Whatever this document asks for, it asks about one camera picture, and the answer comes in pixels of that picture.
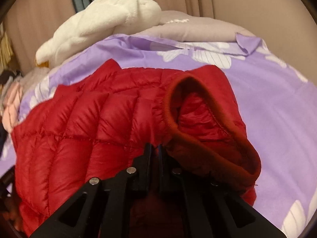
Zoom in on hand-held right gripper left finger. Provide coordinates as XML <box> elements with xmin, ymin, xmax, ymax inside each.
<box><xmin>29</xmin><ymin>142</ymin><xmax>152</xmax><ymax>238</ymax></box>

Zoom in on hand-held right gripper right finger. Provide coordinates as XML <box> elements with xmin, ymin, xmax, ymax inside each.
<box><xmin>158</xmin><ymin>144</ymin><xmax>287</xmax><ymax>238</ymax></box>

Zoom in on red quilted down jacket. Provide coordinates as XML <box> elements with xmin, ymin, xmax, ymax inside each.
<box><xmin>11</xmin><ymin>59</ymin><xmax>262</xmax><ymax>238</ymax></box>

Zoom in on pink folded clothes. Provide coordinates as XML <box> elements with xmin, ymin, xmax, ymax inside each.
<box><xmin>1</xmin><ymin>81</ymin><xmax>24</xmax><ymax>132</ymax></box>

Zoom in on purple floral bed sheet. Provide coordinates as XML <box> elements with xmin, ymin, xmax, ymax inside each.
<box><xmin>0</xmin><ymin>34</ymin><xmax>317</xmax><ymax>238</ymax></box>

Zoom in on navy blue cloth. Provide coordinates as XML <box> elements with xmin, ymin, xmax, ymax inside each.
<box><xmin>0</xmin><ymin>126</ymin><xmax>11</xmax><ymax>159</ymax></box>

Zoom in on white plush goose toy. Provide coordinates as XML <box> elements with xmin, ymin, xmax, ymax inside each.
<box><xmin>35</xmin><ymin>0</ymin><xmax>162</xmax><ymax>68</ymax></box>

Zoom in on beige curtain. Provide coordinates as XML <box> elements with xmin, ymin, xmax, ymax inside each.
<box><xmin>4</xmin><ymin>0</ymin><xmax>317</xmax><ymax>85</ymax></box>

